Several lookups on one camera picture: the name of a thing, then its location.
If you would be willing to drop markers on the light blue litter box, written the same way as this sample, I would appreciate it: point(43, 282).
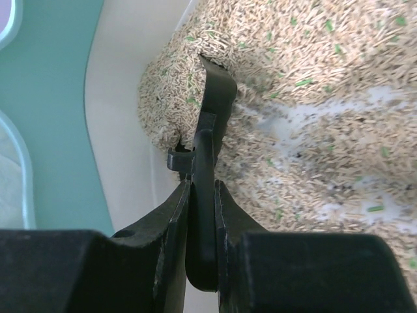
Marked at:
point(322, 134)

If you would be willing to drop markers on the black litter scoop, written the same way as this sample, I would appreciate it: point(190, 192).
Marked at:
point(198, 167)

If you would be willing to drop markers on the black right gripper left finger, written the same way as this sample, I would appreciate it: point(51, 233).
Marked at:
point(139, 269)

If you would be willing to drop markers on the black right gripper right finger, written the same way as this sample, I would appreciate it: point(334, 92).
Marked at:
point(266, 271)

